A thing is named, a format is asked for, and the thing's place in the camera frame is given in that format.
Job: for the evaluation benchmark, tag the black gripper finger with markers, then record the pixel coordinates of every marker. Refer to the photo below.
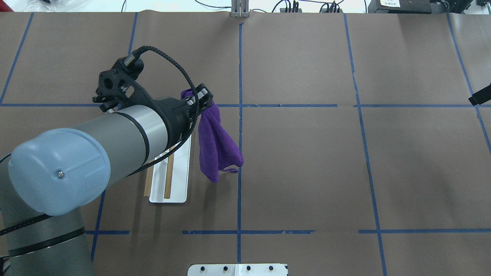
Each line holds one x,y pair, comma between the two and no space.
480,97

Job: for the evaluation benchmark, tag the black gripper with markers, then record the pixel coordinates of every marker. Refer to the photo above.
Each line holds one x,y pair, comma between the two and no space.
177,122

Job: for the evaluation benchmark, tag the purple microfiber towel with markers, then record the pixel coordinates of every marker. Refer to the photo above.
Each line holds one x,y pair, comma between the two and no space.
218,152

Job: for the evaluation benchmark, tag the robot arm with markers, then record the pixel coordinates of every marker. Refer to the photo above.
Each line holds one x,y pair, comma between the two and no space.
46,180

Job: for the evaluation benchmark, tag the wooden rack rod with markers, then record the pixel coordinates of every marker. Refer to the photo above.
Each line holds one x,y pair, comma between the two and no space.
148,182
168,176

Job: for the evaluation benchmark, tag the white towel rack base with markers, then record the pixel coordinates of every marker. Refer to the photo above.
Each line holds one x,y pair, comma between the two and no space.
180,179

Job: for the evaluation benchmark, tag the black usb hub orange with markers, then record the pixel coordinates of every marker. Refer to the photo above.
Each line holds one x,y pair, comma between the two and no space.
291,6

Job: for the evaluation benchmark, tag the black box with label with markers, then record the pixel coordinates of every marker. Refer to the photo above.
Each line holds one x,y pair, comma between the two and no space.
400,6

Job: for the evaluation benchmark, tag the aluminium frame post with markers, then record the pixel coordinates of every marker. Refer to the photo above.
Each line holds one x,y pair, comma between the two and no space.
240,9

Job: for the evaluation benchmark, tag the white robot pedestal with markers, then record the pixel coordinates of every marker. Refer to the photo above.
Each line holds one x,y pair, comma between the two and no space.
251,269

